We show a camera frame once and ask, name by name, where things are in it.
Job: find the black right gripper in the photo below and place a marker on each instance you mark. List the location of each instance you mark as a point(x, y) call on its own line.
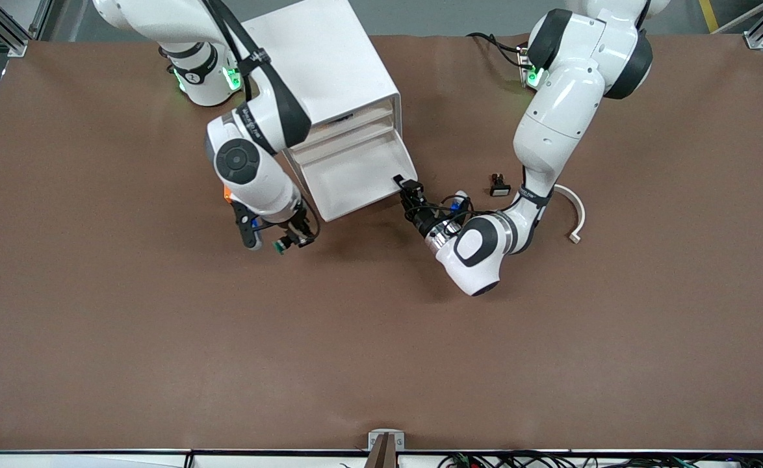
point(299, 229)

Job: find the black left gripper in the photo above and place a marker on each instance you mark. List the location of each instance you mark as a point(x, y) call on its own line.
point(420, 216)

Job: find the green push button switch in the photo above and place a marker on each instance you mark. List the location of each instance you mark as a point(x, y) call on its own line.
point(280, 246)

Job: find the white plastic drawer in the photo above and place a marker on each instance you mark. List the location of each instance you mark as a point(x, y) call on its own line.
point(368, 112)
point(355, 179)
point(355, 132)

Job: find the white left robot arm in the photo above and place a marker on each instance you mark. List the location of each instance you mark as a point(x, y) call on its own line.
point(550, 130)

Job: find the white drawer cabinet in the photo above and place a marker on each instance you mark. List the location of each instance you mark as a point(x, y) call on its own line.
point(316, 58)

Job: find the black white rectangular switch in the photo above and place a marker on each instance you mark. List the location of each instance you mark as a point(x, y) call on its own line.
point(500, 189)

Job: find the grey metal table bracket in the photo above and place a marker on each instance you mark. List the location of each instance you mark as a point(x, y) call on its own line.
point(400, 439)

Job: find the white table edge rail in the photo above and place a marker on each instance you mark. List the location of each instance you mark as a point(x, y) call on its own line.
point(95, 460)

